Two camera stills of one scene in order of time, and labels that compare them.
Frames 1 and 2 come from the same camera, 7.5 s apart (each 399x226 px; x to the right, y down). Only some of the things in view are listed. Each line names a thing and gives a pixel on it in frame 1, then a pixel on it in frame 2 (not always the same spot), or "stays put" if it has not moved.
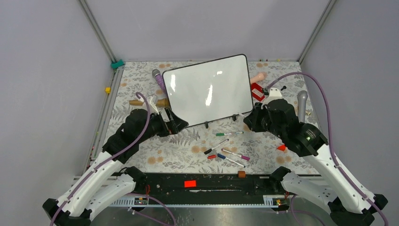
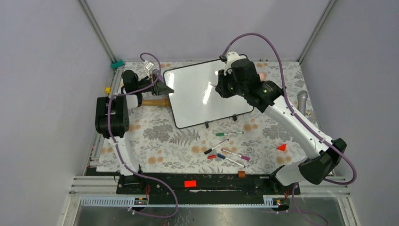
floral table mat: x=226 y=147 stays put
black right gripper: x=251 y=120 → x=220 y=87
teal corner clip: x=115 y=65 stays put
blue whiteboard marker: x=224 y=157 stays put
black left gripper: x=177 y=123 → x=159 y=88
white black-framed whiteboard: x=207 y=92 stays put
